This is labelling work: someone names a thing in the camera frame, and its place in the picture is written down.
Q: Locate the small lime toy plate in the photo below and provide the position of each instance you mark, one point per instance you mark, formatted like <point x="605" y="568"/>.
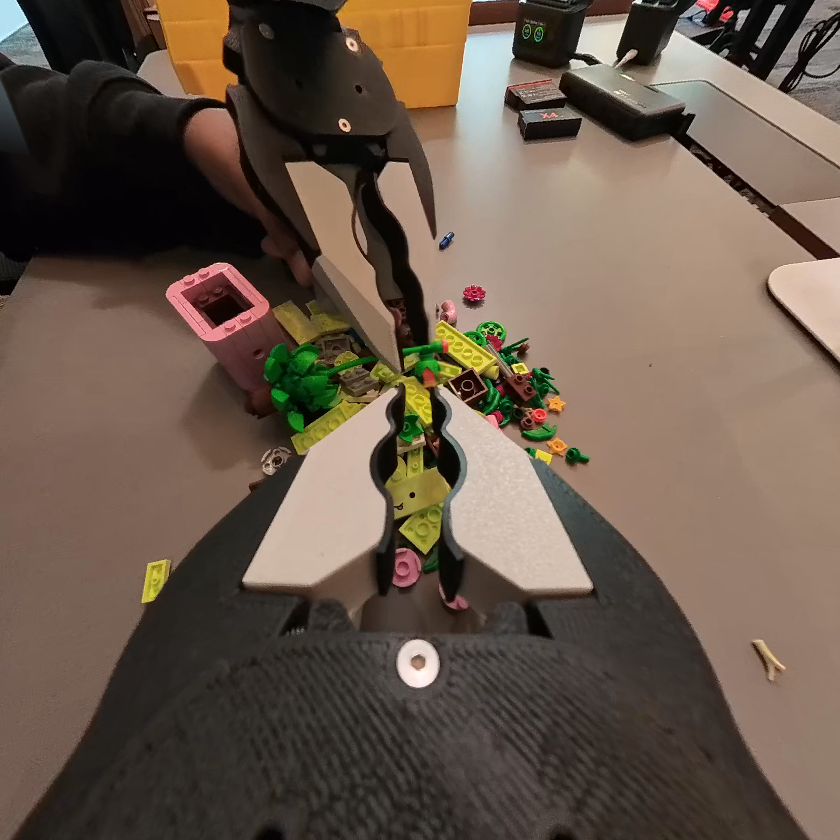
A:
<point x="155" y="581"/>

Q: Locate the black charger case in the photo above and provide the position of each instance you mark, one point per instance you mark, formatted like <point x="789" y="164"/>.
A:
<point x="649" y="29"/>

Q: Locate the lime face print tile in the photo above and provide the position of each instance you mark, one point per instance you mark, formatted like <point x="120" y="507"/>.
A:
<point x="417" y="492"/>

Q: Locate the person's left forearm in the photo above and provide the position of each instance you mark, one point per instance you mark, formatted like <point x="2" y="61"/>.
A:
<point x="85" y="151"/>

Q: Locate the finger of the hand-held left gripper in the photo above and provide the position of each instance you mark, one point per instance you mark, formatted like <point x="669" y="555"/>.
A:
<point x="403" y="210"/>
<point x="328" y="223"/>

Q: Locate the pile of small toy bricks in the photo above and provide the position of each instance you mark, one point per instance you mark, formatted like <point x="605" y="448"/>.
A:
<point x="321" y="426"/>

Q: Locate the long wide lime plate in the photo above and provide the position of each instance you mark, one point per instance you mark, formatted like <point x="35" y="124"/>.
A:
<point x="466" y="346"/>

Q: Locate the person's left hand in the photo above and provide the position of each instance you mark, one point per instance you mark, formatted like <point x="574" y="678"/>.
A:
<point x="216" y="157"/>

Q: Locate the black flat power box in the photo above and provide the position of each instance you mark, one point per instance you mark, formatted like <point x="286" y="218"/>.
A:
<point x="623" y="98"/>

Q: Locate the green toy stem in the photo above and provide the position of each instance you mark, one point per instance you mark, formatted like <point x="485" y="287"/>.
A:
<point x="426" y="354"/>

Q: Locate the pink toy brick pot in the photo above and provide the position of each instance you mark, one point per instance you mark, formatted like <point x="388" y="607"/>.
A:
<point x="239" y="358"/>

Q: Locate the magenta flower toy piece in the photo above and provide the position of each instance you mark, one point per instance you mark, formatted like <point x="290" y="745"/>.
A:
<point x="474" y="292"/>

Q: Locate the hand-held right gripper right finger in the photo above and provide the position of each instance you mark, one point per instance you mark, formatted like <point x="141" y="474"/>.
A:
<point x="512" y="518"/>

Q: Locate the narrow lime toy plate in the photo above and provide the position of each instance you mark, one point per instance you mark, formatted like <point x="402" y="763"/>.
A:
<point x="543" y="456"/>

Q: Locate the pink round toy stud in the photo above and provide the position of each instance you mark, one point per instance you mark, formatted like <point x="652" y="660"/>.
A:
<point x="405" y="568"/>

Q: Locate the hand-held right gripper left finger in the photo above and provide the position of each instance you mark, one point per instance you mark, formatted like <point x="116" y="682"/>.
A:
<point x="328" y="518"/>

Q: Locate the tan twig toy piece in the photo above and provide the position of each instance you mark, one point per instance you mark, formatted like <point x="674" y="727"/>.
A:
<point x="769" y="659"/>

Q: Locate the green leafy brick plant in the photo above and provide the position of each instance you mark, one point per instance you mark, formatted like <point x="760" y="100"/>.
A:
<point x="298" y="380"/>

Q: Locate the black charger with green lights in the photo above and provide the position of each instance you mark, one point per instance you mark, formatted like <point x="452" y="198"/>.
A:
<point x="548" y="33"/>

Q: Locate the white desk lamp stand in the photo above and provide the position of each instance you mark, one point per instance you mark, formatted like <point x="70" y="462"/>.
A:
<point x="814" y="302"/>

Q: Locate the yellow plastic bin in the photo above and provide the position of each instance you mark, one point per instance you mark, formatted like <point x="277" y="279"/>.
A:
<point x="420" y="59"/>

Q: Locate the green toy wheel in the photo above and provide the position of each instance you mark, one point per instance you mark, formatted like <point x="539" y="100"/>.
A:
<point x="491" y="328"/>

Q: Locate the black camera battery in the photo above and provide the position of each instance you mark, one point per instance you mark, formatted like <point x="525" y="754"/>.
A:
<point x="535" y="94"/>
<point x="549" y="123"/>

